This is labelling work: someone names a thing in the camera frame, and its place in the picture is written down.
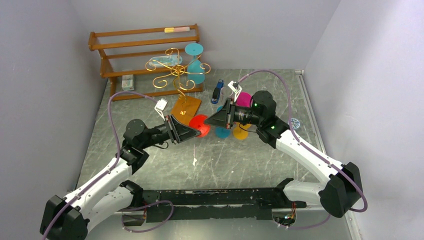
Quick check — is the wooden shelf rack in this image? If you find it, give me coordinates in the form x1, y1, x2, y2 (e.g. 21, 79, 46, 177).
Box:
88, 24, 204, 97

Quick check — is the small printed box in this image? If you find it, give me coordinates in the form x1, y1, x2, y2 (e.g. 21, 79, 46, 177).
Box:
121, 74, 135, 91

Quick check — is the blue stapler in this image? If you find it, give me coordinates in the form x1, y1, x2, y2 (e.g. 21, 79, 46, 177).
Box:
211, 79, 224, 104

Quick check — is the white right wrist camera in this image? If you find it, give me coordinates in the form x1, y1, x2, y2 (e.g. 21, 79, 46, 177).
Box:
227, 81, 243, 102

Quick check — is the blue wine glass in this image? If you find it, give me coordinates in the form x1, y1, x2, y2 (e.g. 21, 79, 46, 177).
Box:
184, 43, 205, 85
215, 105, 231, 140

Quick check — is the blue wine glass rear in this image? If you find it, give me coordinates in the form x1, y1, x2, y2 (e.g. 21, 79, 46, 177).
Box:
184, 43, 205, 85

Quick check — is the yellow wine glass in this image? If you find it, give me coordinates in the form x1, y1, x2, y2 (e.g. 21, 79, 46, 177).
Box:
232, 123, 251, 140

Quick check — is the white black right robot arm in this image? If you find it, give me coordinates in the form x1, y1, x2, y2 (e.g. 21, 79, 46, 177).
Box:
204, 90, 364, 218

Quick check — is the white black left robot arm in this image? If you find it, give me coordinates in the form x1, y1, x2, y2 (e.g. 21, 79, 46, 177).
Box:
40, 115, 201, 240

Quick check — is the toothbrush package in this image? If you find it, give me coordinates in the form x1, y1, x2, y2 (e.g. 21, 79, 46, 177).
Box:
147, 54, 183, 68

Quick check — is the yellow pink eraser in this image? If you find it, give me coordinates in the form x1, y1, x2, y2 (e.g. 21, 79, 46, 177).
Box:
164, 26, 191, 34

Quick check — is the pink wine glass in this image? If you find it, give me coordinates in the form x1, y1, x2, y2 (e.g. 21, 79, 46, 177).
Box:
235, 91, 252, 107

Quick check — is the red wine glass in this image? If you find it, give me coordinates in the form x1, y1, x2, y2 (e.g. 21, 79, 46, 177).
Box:
188, 114, 211, 138

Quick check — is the clear wine glass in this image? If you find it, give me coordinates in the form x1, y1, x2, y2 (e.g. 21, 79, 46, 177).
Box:
220, 86, 234, 98

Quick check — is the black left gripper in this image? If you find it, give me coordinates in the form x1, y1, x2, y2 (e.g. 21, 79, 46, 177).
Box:
140, 115, 201, 150

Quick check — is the gold wire glass rack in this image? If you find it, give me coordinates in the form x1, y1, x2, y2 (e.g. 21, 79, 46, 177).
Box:
145, 47, 211, 126

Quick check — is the blue wine glass front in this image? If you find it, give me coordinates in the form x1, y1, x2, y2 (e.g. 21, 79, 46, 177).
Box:
215, 105, 231, 140

